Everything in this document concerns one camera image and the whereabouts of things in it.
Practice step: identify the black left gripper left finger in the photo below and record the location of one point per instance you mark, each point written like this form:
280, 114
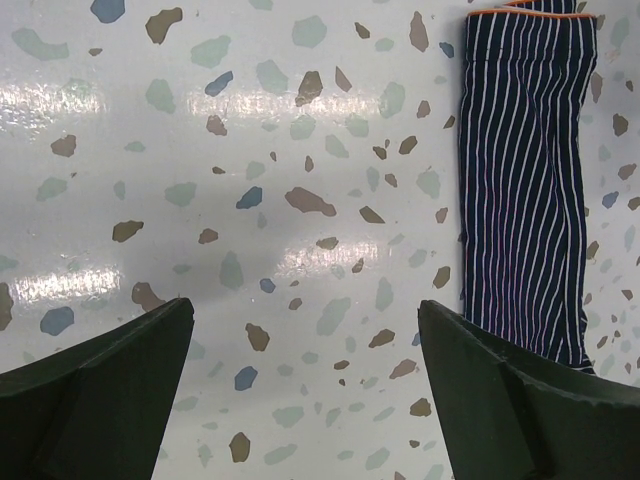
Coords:
99, 409

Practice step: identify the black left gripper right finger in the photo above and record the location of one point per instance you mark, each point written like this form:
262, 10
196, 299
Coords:
507, 413

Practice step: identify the navy white striped underwear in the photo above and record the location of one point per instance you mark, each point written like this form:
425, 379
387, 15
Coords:
526, 70

